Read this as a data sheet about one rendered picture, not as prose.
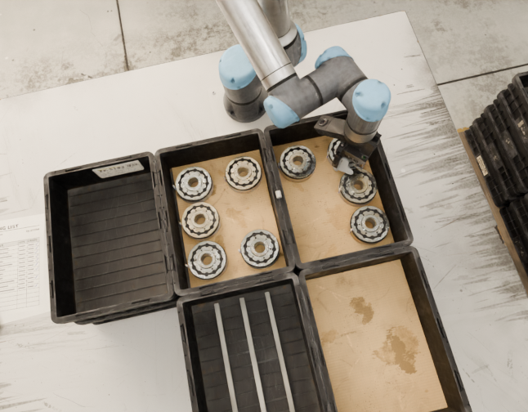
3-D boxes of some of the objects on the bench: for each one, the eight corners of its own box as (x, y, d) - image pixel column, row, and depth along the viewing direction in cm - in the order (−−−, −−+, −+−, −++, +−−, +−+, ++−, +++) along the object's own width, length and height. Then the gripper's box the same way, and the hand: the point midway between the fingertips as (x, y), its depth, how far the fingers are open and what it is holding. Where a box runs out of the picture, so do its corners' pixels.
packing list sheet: (-29, 226, 129) (-30, 225, 129) (44, 208, 130) (43, 208, 130) (-26, 331, 119) (-28, 331, 119) (52, 312, 120) (51, 312, 120)
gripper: (365, 159, 94) (350, 190, 114) (390, 121, 97) (370, 158, 117) (333, 141, 96) (324, 175, 116) (358, 104, 98) (344, 143, 119)
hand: (339, 159), depth 116 cm, fingers open, 4 cm apart
